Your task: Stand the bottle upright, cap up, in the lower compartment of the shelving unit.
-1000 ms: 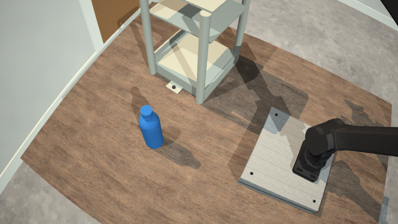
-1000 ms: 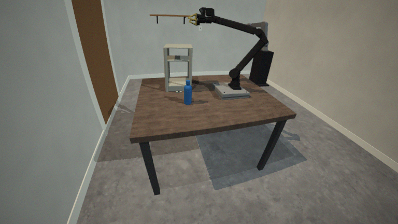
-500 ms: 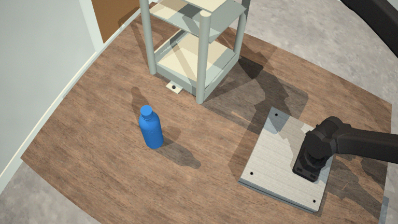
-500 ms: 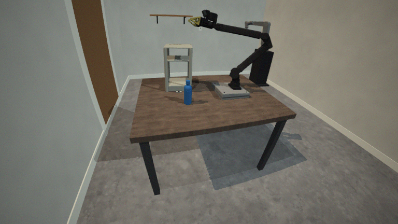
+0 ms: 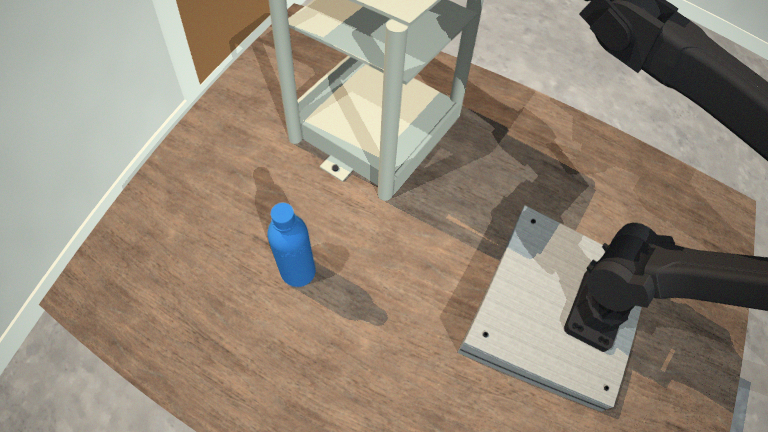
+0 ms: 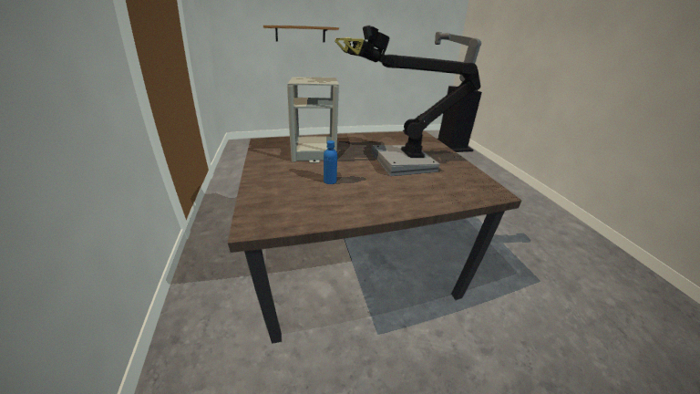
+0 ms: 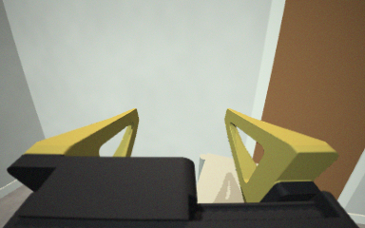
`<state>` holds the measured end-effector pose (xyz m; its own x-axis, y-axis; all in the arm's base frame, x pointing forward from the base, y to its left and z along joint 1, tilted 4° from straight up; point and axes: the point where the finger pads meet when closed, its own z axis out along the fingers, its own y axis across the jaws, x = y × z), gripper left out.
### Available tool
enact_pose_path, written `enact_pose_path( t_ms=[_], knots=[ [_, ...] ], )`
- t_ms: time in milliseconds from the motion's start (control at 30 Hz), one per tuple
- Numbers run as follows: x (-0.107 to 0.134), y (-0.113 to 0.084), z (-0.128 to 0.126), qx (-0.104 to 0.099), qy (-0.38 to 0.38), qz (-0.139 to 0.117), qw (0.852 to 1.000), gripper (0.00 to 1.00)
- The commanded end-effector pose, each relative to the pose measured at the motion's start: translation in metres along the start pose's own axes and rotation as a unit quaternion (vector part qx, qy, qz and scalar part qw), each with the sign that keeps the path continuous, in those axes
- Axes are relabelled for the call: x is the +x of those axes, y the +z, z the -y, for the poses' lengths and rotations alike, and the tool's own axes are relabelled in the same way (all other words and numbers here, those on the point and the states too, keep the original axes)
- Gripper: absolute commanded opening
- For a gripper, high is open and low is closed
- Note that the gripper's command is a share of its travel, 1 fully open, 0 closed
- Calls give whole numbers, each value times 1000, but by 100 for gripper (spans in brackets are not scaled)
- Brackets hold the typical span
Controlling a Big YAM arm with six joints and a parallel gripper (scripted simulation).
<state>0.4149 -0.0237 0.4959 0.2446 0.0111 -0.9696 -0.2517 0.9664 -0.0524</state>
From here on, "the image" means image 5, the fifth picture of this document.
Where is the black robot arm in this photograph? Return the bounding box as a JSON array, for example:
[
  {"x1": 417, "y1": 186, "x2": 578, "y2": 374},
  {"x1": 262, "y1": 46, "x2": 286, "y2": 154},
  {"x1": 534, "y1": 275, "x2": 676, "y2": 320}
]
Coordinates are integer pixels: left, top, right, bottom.
[{"x1": 564, "y1": 0, "x2": 768, "y2": 352}]

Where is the blue bottle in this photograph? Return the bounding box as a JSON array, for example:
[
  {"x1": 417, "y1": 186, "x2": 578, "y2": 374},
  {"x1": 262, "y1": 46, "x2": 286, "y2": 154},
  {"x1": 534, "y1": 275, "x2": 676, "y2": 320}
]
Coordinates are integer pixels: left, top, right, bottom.
[{"x1": 267, "y1": 203, "x2": 316, "y2": 287}]

